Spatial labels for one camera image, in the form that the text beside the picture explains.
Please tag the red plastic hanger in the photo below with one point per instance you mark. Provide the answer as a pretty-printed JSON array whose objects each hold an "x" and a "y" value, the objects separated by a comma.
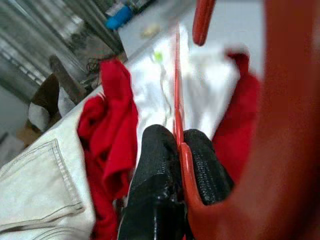
[{"x": 287, "y": 125}]

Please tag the brown wooden post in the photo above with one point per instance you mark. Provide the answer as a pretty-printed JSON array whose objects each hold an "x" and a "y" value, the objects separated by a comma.
[{"x": 66, "y": 77}]

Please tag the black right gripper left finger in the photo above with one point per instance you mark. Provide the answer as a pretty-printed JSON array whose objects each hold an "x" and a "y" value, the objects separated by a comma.
[{"x": 155, "y": 162}]

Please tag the blue plastic container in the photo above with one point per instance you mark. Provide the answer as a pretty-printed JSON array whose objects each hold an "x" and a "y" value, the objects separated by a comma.
[{"x": 118, "y": 17}]

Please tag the white crumpled garment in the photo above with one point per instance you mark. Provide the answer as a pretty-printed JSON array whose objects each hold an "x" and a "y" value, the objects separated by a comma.
[{"x": 150, "y": 87}]

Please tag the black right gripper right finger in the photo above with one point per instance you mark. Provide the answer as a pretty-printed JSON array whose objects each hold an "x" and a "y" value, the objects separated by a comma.
[{"x": 207, "y": 170}]

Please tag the red crumpled garment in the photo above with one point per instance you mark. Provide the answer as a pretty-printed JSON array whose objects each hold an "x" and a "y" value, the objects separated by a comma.
[{"x": 115, "y": 120}]

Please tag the off-white denim trousers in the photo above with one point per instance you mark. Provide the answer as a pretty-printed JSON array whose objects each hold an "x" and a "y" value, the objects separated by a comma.
[{"x": 37, "y": 175}]

